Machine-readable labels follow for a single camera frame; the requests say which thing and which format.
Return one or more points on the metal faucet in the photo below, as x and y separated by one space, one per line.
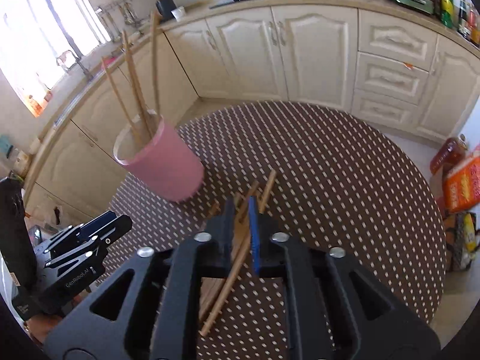
77 62

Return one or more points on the person's left forearm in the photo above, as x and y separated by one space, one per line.
15 232

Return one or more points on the cooking oil bottle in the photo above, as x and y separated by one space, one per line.
448 155

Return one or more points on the orange packet bag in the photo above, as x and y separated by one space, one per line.
463 183

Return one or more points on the kitchen window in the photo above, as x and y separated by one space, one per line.
41 30

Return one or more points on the yellow printed bag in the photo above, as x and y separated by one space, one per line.
465 240

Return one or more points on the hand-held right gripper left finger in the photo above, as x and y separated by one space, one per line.
225 228

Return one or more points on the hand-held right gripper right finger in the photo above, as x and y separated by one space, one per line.
255 232

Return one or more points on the wooden chopstick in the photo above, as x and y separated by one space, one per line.
225 288
215 208
135 82
154 63
237 210
249 198
118 95

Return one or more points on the dark sauce bottle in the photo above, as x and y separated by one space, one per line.
462 15

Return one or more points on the small white cup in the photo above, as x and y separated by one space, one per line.
179 14

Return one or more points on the green bottle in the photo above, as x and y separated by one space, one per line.
446 7

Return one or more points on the cream kitchen base cabinets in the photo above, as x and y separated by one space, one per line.
311 52

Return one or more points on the metal dish rack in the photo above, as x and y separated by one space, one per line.
123 11

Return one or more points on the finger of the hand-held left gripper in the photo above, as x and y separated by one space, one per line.
95 222
112 230

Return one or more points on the pink cup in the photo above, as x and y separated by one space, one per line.
165 165

